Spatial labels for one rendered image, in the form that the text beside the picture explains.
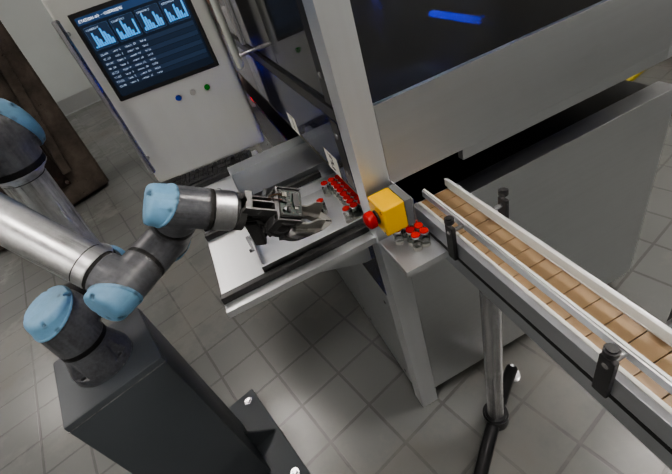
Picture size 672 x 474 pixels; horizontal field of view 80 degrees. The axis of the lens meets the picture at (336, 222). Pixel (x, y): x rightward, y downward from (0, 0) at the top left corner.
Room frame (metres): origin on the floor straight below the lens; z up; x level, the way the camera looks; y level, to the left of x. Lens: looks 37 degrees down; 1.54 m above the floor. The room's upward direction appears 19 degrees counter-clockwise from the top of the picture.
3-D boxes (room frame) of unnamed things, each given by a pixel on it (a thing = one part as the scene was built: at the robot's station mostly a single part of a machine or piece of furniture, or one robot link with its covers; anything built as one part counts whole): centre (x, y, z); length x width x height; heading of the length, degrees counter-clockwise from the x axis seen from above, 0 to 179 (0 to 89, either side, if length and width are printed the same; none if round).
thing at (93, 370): (0.75, 0.69, 0.84); 0.15 x 0.15 x 0.10
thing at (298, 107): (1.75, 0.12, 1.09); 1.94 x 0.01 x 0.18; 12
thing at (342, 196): (0.93, -0.04, 0.90); 0.18 x 0.02 x 0.05; 11
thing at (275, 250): (0.91, 0.07, 0.90); 0.34 x 0.26 x 0.04; 101
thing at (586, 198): (1.85, -0.36, 0.44); 2.06 x 1.00 x 0.88; 12
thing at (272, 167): (1.25, 0.11, 0.90); 0.34 x 0.26 x 0.04; 102
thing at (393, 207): (0.69, -0.12, 0.99); 0.08 x 0.07 x 0.07; 102
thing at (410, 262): (0.69, -0.17, 0.87); 0.14 x 0.13 x 0.02; 102
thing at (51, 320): (0.76, 0.69, 0.96); 0.13 x 0.12 x 0.14; 148
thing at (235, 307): (1.06, 0.15, 0.87); 0.70 x 0.48 x 0.02; 12
